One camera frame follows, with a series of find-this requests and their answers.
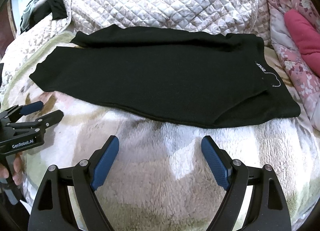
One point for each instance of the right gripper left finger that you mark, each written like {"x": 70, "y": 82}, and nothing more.
{"x": 52, "y": 209}

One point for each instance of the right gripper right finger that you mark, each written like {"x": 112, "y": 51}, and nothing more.
{"x": 267, "y": 208}

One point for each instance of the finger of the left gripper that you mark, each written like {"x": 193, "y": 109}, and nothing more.
{"x": 46, "y": 121}
{"x": 31, "y": 108}

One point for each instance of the white quilted bedspread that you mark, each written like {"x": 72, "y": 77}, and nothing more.
{"x": 211, "y": 16}

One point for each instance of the dark clothes pile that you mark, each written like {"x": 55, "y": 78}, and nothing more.
{"x": 37, "y": 10}

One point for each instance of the person's left hand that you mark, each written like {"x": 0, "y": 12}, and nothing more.
{"x": 18, "y": 171}

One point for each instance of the pink floral comforter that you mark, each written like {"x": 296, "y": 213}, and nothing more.
{"x": 294, "y": 28}

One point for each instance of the floral plush blanket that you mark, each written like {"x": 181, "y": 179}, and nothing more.
{"x": 160, "y": 179}

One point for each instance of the black pants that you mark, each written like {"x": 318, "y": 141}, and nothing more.
{"x": 187, "y": 78}

